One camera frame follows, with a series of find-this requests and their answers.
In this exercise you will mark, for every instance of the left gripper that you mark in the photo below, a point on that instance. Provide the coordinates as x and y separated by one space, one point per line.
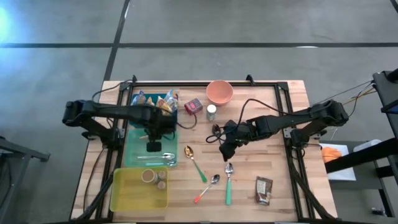
155 132

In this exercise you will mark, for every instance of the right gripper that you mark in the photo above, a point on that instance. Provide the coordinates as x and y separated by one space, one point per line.
234 133

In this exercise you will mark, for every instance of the all-silver metal spoon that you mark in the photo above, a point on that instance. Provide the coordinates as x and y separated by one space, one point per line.
169 155

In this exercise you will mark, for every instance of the white-lidded spice jar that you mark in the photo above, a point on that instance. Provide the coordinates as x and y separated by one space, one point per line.
211 109

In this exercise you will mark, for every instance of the blue ramen noodle packet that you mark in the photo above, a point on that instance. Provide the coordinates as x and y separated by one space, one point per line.
139 99
172 99

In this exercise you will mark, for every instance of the small clear glass jar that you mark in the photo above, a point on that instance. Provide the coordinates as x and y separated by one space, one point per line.
161 175

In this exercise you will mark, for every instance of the small brown spice jar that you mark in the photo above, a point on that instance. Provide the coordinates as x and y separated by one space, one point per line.
161 185

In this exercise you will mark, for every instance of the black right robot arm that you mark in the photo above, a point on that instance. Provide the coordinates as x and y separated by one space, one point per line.
295 118

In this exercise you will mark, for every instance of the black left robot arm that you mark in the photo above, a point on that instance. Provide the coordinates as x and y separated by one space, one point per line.
109 109

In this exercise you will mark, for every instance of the blue plastic bin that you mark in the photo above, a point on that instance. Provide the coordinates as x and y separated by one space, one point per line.
138 124

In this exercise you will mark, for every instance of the teal plastic bin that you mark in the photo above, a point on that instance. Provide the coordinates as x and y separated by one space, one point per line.
136 149

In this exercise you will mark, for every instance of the orange bowl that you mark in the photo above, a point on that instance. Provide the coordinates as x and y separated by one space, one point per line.
219 92

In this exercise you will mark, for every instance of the brown food packet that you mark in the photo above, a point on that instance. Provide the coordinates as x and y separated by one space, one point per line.
264 191

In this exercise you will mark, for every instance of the yellow plastic bin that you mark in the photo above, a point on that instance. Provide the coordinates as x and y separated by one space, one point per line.
133 199

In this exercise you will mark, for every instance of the orange object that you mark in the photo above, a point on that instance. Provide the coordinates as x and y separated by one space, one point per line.
331 154

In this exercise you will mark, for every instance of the white sheet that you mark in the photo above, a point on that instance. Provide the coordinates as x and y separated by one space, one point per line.
342 174

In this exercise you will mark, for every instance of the white plastic container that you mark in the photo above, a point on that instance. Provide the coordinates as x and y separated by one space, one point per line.
367 144

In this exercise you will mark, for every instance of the gray metal stand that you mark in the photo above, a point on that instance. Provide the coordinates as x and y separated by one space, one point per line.
18 149

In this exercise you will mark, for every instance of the black equipment cart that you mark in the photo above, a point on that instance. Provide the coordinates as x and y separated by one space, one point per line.
385 90

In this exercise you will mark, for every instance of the black cart caster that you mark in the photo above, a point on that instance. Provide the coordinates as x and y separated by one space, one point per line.
377 212

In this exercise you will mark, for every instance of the black frame clamp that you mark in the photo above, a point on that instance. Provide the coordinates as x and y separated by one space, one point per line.
134 78
249 79

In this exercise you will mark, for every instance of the black aluminium table frame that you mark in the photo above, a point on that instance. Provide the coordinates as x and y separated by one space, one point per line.
186 84

